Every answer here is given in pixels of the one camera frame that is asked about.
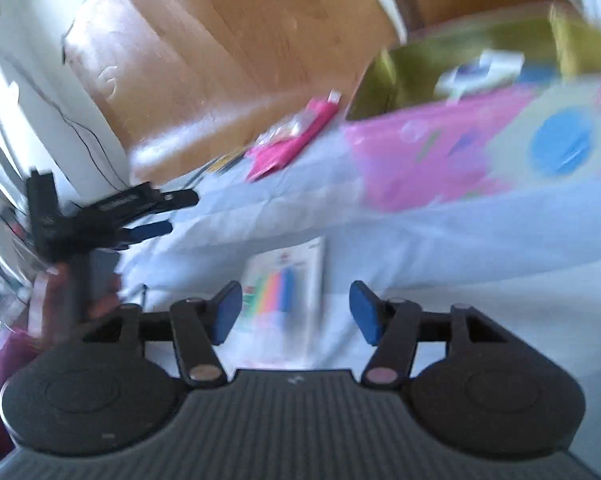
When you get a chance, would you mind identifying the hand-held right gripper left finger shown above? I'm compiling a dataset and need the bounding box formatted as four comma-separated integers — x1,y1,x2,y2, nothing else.
80,281,244,389

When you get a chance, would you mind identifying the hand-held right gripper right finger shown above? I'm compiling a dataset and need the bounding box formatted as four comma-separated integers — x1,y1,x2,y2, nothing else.
349,281,518,390

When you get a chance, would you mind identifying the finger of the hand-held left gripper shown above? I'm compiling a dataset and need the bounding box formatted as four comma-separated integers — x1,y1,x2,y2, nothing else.
150,188,201,209
122,220,174,245

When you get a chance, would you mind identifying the packet of coloured pens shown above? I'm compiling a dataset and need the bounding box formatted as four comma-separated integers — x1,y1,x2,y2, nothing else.
234,236,327,368

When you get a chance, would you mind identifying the pink macaron print tin box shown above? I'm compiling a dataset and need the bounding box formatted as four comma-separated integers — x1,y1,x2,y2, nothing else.
340,2,601,213

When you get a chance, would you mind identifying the white and blue packet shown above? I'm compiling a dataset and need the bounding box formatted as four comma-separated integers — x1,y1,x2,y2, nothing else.
434,49,527,102

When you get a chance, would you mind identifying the person's left hand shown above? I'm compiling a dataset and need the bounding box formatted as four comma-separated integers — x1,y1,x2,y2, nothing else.
29,259,125,348

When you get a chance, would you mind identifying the pink packet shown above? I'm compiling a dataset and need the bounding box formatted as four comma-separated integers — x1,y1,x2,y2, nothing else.
244,89,343,184

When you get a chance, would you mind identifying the wood grain sheet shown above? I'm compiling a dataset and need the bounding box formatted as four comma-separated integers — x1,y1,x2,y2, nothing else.
62,0,407,187

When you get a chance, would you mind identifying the person's magenta clothing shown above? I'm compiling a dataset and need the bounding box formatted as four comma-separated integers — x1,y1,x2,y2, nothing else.
0,329,37,467

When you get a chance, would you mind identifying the thin black cable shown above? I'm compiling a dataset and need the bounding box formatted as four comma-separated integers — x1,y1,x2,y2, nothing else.
0,55,131,192

